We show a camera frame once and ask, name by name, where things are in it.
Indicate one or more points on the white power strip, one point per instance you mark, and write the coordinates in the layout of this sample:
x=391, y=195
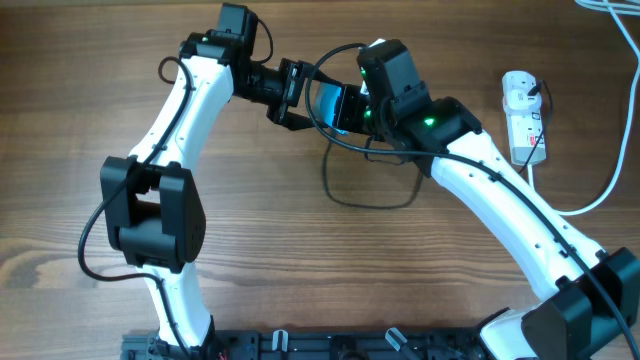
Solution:
x=524, y=130

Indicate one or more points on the light blue Galaxy smartphone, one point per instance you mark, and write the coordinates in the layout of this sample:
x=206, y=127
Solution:
x=324, y=107

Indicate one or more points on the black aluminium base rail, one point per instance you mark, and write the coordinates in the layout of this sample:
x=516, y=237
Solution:
x=434, y=344

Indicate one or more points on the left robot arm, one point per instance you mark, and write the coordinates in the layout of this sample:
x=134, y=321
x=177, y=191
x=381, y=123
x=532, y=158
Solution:
x=154, y=215

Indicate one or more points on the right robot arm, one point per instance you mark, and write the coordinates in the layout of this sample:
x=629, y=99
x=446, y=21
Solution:
x=586, y=296

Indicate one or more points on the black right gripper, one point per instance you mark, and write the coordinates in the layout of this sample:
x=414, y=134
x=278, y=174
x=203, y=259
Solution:
x=350, y=96

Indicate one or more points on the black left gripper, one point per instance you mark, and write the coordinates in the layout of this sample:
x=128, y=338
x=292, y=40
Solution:
x=292, y=91

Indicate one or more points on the white charger plug adapter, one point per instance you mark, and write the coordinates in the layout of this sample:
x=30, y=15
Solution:
x=520, y=102

